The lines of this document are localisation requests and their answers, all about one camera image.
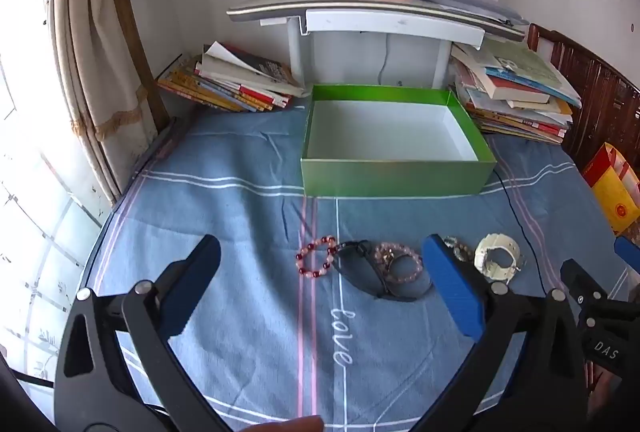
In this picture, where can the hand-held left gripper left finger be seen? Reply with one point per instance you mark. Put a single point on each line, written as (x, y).
(192, 287)

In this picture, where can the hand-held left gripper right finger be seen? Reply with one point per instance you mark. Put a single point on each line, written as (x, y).
(452, 287)

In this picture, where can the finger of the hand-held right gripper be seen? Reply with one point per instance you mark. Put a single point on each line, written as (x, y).
(580, 282)
(627, 252)

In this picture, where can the black wrist watch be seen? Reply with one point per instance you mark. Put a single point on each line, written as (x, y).
(360, 272)

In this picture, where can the green cardboard box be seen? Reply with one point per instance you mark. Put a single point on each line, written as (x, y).
(390, 177)

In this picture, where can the person's left hand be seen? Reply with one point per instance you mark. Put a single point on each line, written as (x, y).
(295, 424)

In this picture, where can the yellow and red bag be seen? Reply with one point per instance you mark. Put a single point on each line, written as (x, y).
(612, 197)

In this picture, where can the blue striped bedsheet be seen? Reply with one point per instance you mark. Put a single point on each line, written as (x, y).
(225, 192)

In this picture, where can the dark wooden headboard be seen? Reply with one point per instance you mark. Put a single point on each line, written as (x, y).
(600, 97)

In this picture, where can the window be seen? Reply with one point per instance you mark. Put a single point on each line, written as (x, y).
(30, 212)

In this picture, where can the tall stack of books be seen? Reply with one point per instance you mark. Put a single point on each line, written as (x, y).
(515, 102)

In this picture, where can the small stack of books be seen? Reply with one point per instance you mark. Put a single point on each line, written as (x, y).
(235, 82)

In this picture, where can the beige curtain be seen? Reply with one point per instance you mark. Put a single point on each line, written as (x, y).
(100, 87)

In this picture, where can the white desk shelf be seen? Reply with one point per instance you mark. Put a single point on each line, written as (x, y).
(350, 19)

